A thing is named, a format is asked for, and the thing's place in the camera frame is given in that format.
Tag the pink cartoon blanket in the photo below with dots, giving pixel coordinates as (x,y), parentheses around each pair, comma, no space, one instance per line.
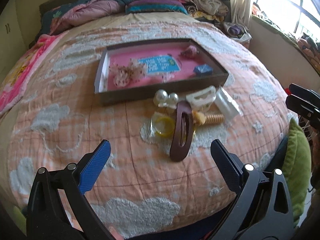
(14,85)

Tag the white claw hair clip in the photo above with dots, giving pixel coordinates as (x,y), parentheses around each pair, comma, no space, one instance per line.
(202,100)

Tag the sheer floral hair scrunchie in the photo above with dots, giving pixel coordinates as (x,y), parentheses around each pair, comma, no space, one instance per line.
(132,72)

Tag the white wardrobe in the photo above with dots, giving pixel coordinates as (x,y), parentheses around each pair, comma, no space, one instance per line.
(12,43)

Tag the green cushion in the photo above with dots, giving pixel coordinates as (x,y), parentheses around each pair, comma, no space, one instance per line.
(297,168)

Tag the dark tray with pink liner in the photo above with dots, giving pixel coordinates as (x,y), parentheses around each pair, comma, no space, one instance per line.
(187,53)

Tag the bag with purple clothes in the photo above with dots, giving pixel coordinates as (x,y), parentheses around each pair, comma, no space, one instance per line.
(236,32)

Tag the blue printed card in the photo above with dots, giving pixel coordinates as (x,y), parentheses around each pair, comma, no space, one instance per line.
(160,64)

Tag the window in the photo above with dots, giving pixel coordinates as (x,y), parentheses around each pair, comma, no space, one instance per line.
(296,17)

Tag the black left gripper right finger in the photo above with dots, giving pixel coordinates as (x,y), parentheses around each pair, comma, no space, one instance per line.
(228,165)

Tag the blue small box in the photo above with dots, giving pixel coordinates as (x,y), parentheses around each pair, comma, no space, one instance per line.
(203,70)

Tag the peach cloud-pattern quilt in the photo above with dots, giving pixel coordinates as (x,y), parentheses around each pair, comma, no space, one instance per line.
(140,190)

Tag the white curtain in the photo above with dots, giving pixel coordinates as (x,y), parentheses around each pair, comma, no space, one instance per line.
(241,11)

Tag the purple teal striped pillow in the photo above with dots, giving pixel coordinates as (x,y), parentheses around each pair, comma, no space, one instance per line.
(141,6)

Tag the clear packet with earrings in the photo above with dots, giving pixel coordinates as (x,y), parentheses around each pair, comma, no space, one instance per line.
(227,105)

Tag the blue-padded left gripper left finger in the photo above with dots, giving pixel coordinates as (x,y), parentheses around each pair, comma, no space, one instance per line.
(92,165)

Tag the white pearl hair clip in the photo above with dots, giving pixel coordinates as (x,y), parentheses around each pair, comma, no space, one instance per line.
(162,99)

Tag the pile of clothes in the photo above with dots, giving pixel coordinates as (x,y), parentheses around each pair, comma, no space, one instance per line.
(211,11)

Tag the brown oval hair clip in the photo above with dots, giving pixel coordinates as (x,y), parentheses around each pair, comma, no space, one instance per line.
(183,133)

